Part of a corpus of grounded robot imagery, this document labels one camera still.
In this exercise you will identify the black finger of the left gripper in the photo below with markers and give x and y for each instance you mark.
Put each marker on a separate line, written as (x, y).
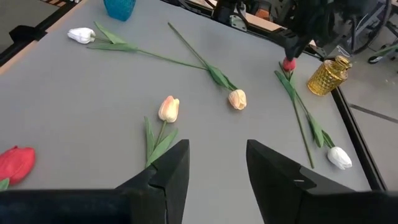
(289, 46)
(300, 46)

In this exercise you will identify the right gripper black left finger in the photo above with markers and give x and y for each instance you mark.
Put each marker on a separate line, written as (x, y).
(161, 193)

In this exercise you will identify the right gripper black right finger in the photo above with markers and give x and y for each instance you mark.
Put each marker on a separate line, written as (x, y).
(280, 193)

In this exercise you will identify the peach artificial tulip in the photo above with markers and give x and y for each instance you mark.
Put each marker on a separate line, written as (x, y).
(237, 99)
(168, 109)

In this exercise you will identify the yellow glass vase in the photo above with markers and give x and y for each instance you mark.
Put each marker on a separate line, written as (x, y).
(328, 77)

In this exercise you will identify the blue glass vase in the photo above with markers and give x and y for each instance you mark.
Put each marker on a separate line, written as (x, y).
(119, 9)

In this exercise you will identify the orange black vacuum cleaner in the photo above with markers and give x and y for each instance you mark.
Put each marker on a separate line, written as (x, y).
(262, 14)

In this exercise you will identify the white artificial tulip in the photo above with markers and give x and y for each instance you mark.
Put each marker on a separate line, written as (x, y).
(81, 35)
(339, 157)

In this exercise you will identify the grey table mat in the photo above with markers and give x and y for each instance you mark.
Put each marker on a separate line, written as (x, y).
(93, 109)

